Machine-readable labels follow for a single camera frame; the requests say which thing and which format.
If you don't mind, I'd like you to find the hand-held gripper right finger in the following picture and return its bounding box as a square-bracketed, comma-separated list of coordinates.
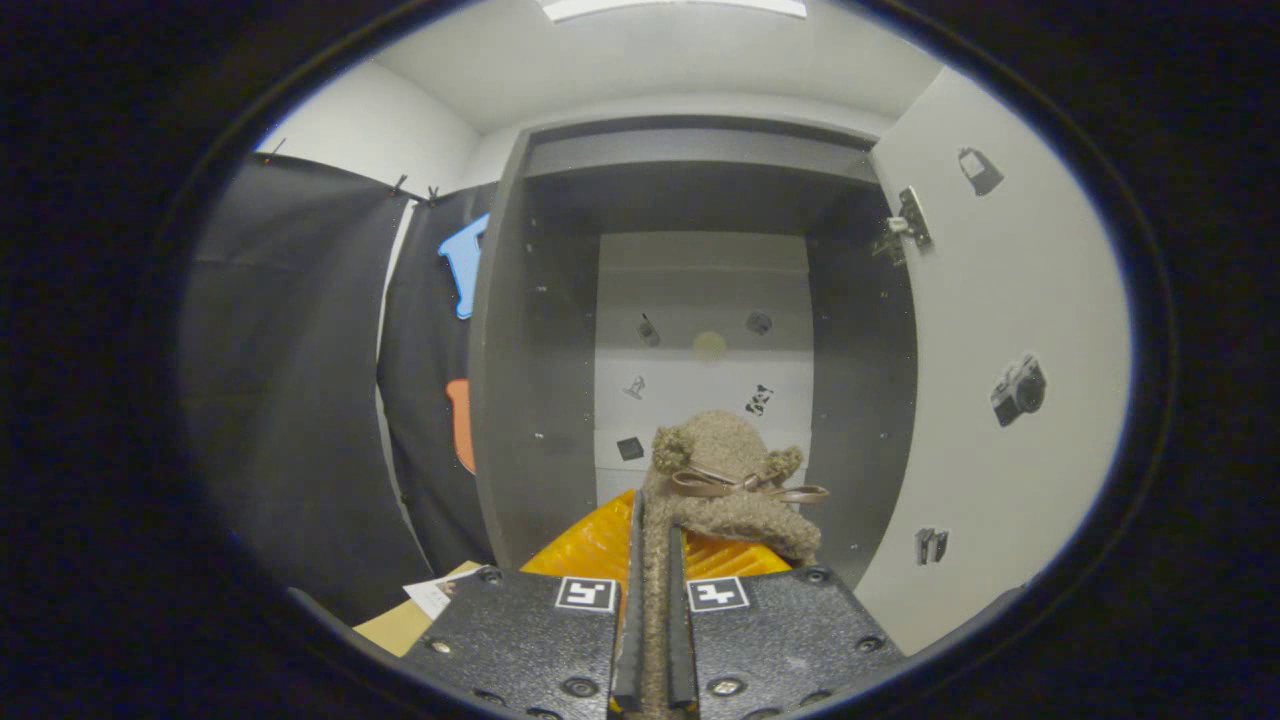
[666, 525, 908, 720]

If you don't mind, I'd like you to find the large ceiling light panel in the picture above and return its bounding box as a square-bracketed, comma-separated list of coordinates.
[540, 0, 809, 23]

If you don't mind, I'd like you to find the black backdrop cloth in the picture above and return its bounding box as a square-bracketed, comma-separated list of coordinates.
[178, 150, 501, 626]

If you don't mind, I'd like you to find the brown fluffy shoe with bow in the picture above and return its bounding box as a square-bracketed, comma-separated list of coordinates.
[640, 410, 831, 716]

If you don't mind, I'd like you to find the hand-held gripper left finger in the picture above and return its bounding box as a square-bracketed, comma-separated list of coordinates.
[425, 488, 646, 720]

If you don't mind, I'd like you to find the grey shoe cabinet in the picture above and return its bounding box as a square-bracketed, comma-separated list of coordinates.
[468, 115, 921, 591]

